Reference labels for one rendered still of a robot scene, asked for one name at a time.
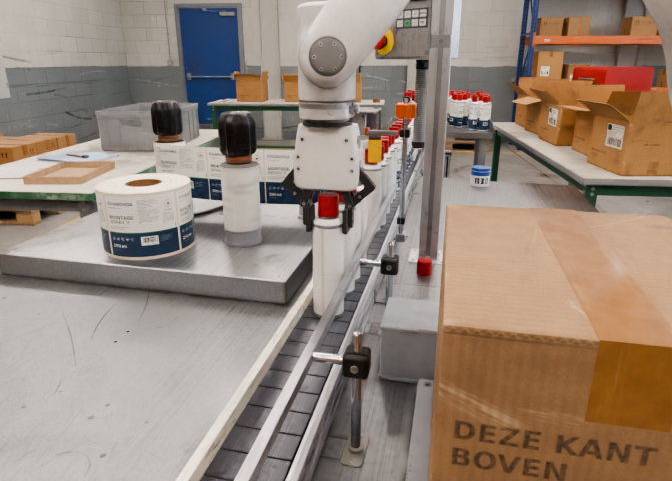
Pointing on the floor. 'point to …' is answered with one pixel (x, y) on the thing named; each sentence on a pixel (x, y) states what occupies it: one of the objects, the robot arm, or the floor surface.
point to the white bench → (12, 194)
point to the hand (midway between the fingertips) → (328, 219)
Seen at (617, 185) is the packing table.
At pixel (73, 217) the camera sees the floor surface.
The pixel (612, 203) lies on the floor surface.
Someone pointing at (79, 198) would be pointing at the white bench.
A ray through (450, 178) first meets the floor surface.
